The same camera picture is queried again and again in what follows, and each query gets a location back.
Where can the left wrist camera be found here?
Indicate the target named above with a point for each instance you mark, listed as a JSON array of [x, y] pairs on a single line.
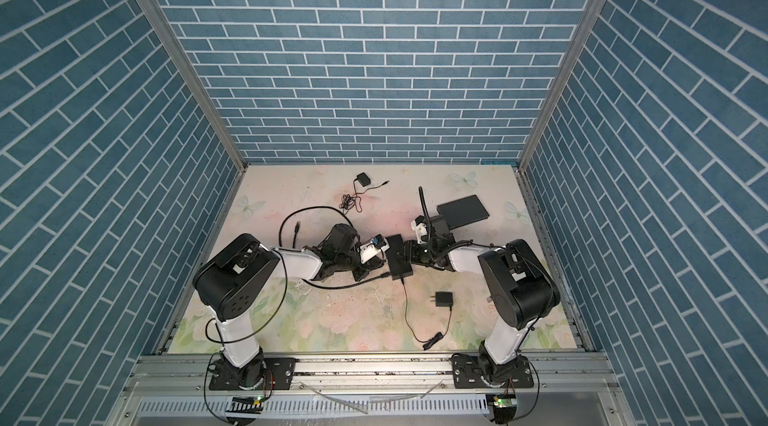
[[370, 249]]

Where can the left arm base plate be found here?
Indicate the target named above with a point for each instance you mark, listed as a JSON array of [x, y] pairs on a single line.
[[267, 374]]

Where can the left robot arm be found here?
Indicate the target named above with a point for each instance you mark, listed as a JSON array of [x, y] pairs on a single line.
[[230, 282]]

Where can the black router box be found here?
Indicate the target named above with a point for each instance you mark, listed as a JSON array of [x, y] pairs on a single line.
[[463, 212]]

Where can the aluminium rail frame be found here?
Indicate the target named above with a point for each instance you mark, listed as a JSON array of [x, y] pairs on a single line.
[[551, 388]]

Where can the black power adapter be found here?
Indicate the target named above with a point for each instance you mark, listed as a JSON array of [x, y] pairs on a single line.
[[442, 299], [361, 185]]

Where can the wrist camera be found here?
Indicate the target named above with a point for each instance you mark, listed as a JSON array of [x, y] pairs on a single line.
[[422, 229], [370, 249]]

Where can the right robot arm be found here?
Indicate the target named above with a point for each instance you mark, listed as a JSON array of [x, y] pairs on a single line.
[[520, 288]]

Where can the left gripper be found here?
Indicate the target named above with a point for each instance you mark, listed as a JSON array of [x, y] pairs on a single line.
[[366, 267]]

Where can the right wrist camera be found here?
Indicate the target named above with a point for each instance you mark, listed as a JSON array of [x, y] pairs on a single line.
[[422, 229]]

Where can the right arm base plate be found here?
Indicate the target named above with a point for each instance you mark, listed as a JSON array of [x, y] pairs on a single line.
[[492, 372]]

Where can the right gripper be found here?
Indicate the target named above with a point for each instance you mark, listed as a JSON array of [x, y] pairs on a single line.
[[411, 247]]

